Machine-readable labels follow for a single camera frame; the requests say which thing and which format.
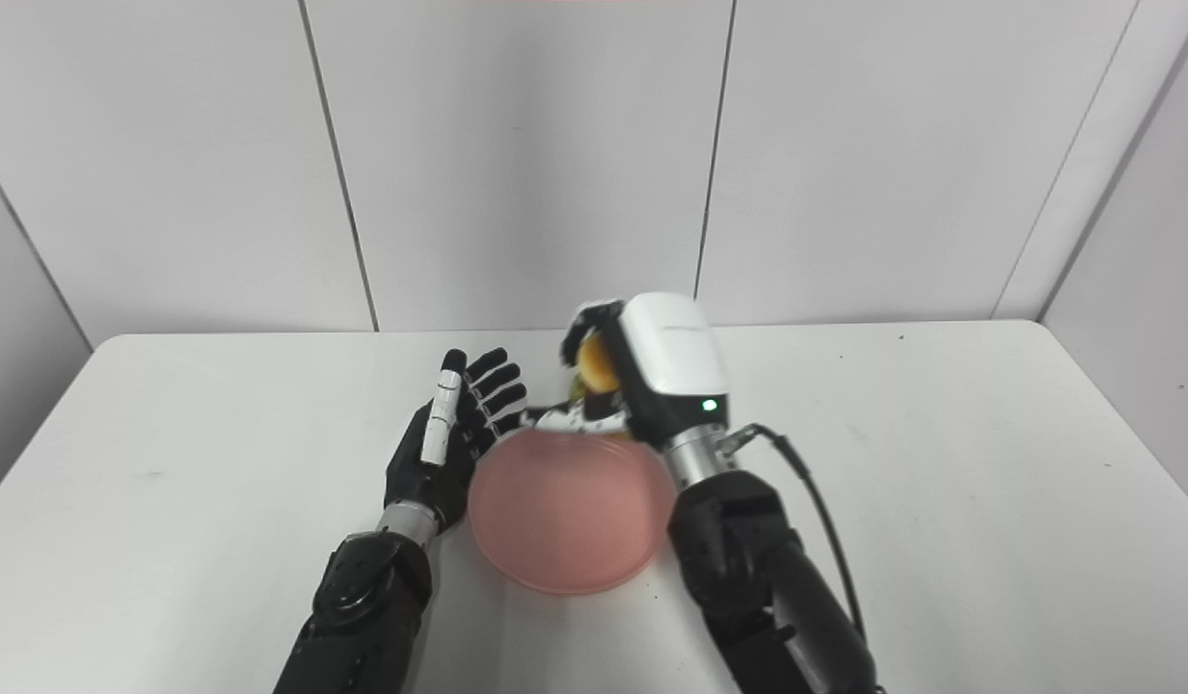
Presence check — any toy hamburger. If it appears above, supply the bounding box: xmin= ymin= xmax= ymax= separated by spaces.
xmin=566 ymin=331 xmax=623 ymax=403

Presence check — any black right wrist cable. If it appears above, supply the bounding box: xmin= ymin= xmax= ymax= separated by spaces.
xmin=714 ymin=423 xmax=871 ymax=649

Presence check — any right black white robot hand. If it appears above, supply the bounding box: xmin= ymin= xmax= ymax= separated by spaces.
xmin=531 ymin=292 xmax=733 ymax=454

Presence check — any pink round plate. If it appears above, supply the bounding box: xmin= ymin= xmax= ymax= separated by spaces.
xmin=467 ymin=427 xmax=679 ymax=596

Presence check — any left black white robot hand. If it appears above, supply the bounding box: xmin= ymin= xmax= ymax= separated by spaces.
xmin=383 ymin=348 xmax=529 ymax=537

